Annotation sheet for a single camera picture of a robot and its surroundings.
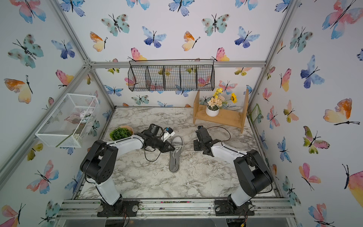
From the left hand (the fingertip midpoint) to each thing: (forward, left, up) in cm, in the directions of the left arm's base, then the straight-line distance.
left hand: (175, 147), depth 90 cm
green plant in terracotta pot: (+8, +33, +6) cm, 35 cm away
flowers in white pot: (+22, -27, +17) cm, 39 cm away
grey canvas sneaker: (+5, -1, -3) cm, 7 cm away
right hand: (+4, -15, 0) cm, 16 cm away
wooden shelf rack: (+23, -42, +1) cm, 48 cm away
